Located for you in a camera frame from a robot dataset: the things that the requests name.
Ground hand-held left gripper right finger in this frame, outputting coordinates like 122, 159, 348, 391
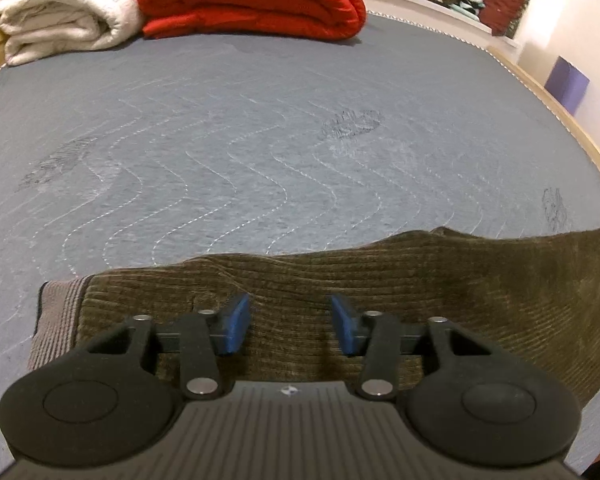
330, 294, 503, 401

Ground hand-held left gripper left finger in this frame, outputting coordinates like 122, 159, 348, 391
77, 294, 252, 402

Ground olive corduroy pants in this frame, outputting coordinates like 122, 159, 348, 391
29, 224, 600, 408

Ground grey quilted mattress cover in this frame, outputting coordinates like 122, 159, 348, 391
0, 10, 600, 480

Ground purple box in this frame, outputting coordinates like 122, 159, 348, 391
545, 56, 592, 116

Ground white headboard ledge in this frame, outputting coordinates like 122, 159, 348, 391
352, 0, 523, 63

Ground white fleece blanket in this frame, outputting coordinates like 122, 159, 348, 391
0, 0, 146, 67

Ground dark red cushion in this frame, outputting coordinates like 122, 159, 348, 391
480, 0, 533, 38

